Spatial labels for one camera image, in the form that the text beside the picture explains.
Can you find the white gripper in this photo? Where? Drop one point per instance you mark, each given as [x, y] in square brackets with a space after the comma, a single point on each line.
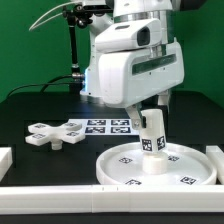
[127, 78]

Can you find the white round table top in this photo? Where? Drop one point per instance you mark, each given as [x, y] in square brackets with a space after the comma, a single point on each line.
[178, 165]

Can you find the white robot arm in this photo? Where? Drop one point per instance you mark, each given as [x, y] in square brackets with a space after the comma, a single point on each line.
[109, 12]

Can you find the white fiducial marker sheet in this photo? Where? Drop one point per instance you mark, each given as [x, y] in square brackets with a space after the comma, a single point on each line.
[108, 127]

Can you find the white right fence block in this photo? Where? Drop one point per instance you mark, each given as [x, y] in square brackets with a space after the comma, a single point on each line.
[216, 155]

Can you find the white fence block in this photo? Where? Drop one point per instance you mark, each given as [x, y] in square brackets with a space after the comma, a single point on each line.
[216, 155]
[5, 160]

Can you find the white cross-shaped table base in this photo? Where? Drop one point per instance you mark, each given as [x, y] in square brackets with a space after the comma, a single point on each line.
[69, 132]

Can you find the white left fence block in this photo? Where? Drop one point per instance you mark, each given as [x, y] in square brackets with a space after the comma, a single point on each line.
[5, 160]

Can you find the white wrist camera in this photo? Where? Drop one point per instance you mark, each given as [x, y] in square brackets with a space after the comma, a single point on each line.
[130, 35]

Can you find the white front fence rail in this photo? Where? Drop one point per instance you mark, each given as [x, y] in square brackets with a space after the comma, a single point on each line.
[111, 198]

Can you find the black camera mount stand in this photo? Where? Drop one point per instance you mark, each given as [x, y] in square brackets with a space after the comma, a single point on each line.
[76, 17]

